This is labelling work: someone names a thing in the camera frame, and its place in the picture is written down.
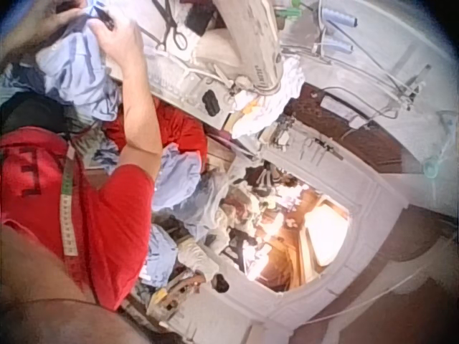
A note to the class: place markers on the person's left hand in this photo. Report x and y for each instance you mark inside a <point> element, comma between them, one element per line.
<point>59,19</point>

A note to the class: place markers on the person's right hand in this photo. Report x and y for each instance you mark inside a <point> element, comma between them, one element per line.
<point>120,43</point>

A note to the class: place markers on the person's right fingers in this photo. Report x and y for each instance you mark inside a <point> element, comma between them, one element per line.
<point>97,28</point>

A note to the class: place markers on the light blue striped garment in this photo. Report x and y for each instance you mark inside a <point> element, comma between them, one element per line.
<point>75,75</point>

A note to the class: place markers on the black scissors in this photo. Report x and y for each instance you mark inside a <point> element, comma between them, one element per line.
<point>168,27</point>

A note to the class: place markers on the black box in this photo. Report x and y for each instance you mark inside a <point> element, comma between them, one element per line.
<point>199,16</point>

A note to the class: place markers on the black machine knob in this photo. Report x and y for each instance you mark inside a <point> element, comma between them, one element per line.
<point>211,102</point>

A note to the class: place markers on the white sewing machine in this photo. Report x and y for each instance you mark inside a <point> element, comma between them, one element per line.
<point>247,46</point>

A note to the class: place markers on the green white measuring tape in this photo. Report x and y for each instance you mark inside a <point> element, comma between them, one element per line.
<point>68,204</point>

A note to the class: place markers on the light blue fabric pile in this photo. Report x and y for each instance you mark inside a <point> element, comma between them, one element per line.
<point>183,193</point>

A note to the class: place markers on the white crumpled cloth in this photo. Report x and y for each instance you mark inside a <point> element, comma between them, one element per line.
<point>270,98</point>

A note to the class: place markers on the green plastic part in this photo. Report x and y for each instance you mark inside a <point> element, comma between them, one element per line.
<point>289,11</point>

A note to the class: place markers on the light blue thread cone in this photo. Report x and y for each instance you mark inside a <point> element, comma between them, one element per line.
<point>337,45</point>
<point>339,16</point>

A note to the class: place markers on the heap of floor clutter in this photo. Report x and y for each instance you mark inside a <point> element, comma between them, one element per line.
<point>265,218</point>

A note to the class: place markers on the brown wooden sewing table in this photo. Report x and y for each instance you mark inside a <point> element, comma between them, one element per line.
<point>358,125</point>

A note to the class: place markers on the wooden stool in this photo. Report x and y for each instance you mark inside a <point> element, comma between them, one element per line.
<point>172,297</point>

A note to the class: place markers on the metal thread stand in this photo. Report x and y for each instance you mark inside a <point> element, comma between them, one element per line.
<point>412,84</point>

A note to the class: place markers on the clear plastic bag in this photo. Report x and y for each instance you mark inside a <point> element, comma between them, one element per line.
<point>439,150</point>

